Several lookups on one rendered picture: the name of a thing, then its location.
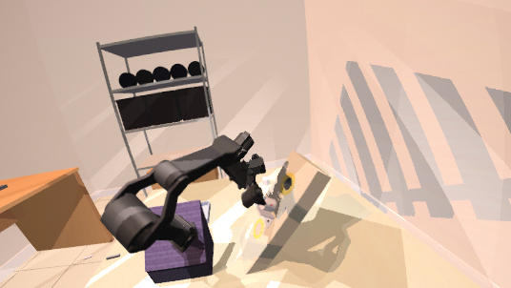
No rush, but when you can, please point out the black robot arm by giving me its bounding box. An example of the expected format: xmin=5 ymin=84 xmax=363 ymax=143
xmin=100 ymin=131 xmax=266 ymax=254

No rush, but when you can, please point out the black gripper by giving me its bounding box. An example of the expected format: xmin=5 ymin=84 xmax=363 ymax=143
xmin=227 ymin=162 xmax=267 ymax=209

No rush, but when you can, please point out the pink cylinder with two slots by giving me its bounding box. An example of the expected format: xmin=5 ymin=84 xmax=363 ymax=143
xmin=260 ymin=196 xmax=276 ymax=212

